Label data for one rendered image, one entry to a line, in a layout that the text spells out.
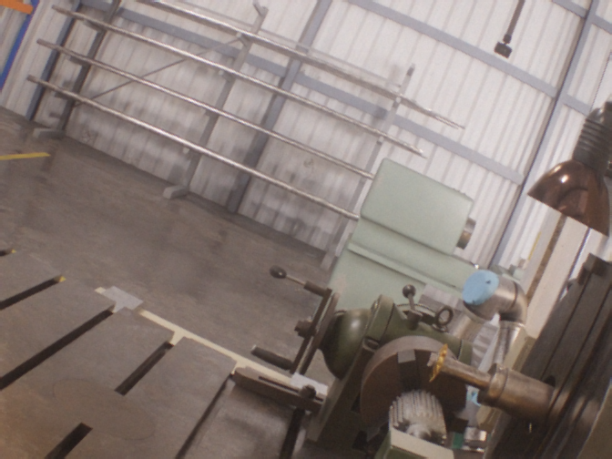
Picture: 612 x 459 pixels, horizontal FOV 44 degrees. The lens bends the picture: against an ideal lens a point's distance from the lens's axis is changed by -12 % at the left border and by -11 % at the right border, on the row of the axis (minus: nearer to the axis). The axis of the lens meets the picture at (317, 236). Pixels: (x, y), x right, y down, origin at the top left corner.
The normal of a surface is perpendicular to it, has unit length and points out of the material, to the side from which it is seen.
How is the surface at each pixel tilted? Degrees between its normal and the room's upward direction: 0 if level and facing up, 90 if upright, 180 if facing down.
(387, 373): 90
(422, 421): 90
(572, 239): 90
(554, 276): 90
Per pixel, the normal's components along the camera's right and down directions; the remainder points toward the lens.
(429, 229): -0.07, 0.11
